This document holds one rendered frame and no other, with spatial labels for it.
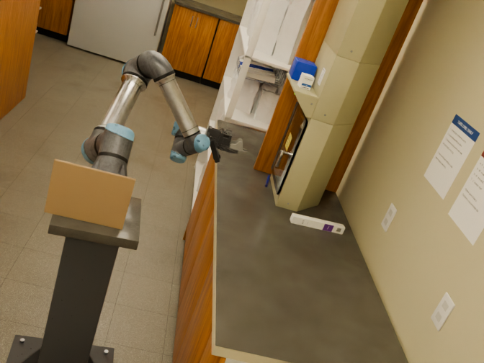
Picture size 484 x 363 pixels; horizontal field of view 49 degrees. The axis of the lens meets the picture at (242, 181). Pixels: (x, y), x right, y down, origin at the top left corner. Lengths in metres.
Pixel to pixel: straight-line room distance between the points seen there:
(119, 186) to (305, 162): 0.95
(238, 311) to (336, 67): 1.15
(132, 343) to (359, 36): 1.90
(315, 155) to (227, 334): 1.08
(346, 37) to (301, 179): 0.68
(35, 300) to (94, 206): 1.20
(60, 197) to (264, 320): 0.84
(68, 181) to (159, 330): 1.35
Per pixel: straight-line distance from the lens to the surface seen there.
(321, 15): 2.72
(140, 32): 7.35
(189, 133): 2.31
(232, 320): 1.80
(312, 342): 1.87
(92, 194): 1.99
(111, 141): 2.07
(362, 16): 2.37
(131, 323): 3.09
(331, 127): 2.47
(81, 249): 2.12
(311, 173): 2.55
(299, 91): 2.40
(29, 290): 3.17
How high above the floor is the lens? 2.05
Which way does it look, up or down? 24 degrees down
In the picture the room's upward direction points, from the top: 20 degrees clockwise
